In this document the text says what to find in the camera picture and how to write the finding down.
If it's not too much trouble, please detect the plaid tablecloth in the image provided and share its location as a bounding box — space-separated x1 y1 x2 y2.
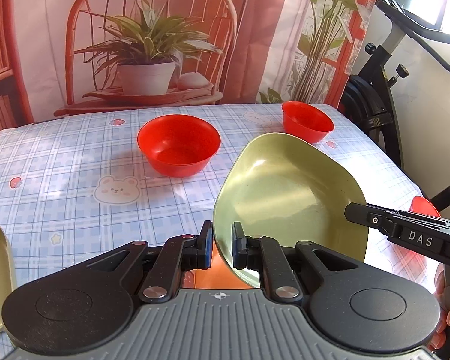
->
0 102 440 360

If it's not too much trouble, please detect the black exercise bike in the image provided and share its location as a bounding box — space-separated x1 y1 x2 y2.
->
339 0 450 211

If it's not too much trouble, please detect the large green plate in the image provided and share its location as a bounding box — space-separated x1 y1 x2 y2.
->
205 133 368 289

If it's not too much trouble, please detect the right hand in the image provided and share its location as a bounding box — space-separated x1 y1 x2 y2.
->
427 264 450 359

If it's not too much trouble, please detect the red bowl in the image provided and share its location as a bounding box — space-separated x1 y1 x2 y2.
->
282 101 334 144
137 115 221 178

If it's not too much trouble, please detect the red plate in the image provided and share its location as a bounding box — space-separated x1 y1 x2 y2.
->
374 195 443 282

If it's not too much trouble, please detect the printed backdrop cloth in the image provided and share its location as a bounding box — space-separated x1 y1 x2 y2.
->
0 0 376 131

